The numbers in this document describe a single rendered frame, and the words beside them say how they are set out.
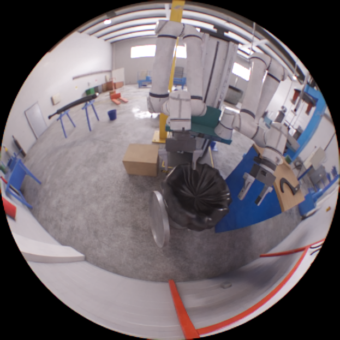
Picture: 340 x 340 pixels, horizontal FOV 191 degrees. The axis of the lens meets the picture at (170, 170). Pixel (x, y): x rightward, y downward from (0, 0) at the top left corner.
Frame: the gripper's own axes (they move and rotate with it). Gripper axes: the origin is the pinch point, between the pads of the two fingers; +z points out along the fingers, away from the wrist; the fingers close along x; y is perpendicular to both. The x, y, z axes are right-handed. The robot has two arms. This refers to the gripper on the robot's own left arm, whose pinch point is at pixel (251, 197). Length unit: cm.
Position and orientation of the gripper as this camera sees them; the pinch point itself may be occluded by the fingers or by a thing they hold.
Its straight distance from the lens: 49.0
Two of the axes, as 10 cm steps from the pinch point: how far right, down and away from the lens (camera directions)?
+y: -1.3, 3.2, -9.4
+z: -3.2, 8.8, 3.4
